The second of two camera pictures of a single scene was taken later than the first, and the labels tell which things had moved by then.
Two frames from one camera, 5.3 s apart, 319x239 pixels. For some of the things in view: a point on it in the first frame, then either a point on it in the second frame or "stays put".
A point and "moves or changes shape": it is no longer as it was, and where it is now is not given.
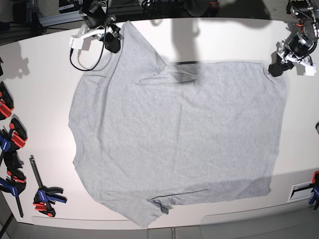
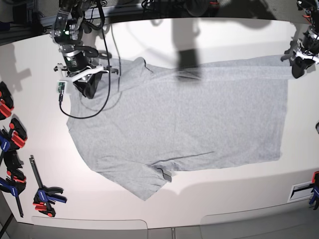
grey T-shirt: [146, 135] moves or changes shape
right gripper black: [277, 69] -> [300, 64]
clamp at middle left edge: [11, 141] stays put
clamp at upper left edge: [6, 102] stays put
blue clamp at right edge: [314, 198] stays put
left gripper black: [111, 40] -> [87, 84]
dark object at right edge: [317, 127] stays put
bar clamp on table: [42, 199] stays put
